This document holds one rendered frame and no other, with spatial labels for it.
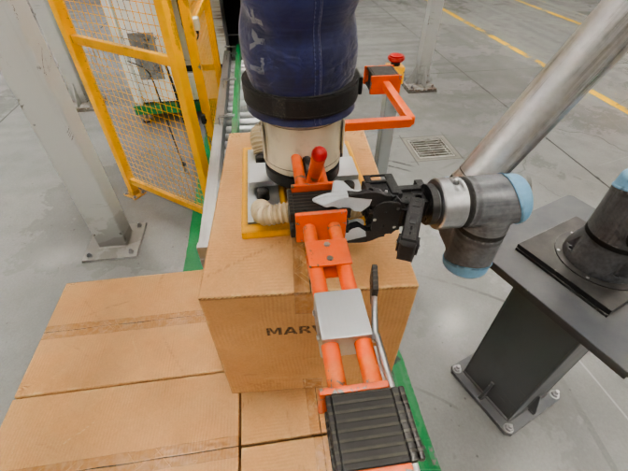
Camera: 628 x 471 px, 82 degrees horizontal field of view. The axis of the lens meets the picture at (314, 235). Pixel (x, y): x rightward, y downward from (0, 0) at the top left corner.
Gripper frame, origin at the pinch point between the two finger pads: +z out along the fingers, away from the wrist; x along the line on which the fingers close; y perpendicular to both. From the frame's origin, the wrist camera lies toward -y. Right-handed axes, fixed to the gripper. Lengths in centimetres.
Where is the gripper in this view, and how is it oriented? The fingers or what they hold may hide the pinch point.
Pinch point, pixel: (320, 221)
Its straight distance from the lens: 59.6
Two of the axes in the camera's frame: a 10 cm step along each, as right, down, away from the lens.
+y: -1.4, -6.8, 7.2
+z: -9.9, 0.8, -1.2
